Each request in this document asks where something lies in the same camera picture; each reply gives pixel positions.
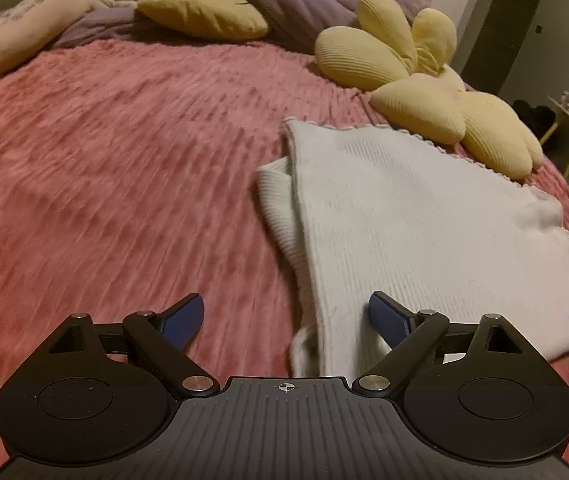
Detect dark object beside table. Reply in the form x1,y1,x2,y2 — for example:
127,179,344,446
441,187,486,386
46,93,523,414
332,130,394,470
512,99,558,137

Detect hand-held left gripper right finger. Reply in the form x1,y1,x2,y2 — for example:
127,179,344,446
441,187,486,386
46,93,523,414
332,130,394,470
353,291,531,398

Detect white ribbed knit sweater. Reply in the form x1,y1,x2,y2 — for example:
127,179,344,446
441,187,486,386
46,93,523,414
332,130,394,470
256,117,569,377

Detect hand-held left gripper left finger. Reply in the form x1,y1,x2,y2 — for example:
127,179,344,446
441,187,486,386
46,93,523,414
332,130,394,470
46,293,221,398

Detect yellow flower-shaped pillow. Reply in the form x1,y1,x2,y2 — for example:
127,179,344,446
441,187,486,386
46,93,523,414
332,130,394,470
313,0,544,181

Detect yellow leaf-shaped pillow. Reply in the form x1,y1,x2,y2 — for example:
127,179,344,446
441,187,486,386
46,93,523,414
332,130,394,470
136,0,270,43

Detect purple duvet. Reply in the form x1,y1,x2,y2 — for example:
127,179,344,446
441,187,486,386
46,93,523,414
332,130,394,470
0,0,433,57

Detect long cream plush bunny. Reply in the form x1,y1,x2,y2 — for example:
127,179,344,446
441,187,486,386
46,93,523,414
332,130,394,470
0,0,151,93

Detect pink ribbed plush blanket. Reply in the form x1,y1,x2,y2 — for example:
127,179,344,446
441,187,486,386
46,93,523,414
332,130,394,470
0,39,569,480

